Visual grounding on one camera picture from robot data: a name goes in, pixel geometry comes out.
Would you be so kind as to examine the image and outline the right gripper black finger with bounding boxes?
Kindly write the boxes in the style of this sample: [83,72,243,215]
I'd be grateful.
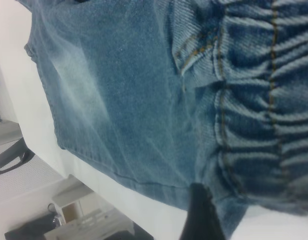
[178,183,227,240]

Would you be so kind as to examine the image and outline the blue denim jeans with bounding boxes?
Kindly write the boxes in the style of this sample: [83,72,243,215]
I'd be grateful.
[23,0,308,218]

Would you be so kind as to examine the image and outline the white perforated board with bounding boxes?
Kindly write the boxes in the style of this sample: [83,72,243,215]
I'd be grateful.
[0,143,77,208]

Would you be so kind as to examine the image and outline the black object with hole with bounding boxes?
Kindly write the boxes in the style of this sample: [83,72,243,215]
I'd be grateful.
[0,139,36,176]

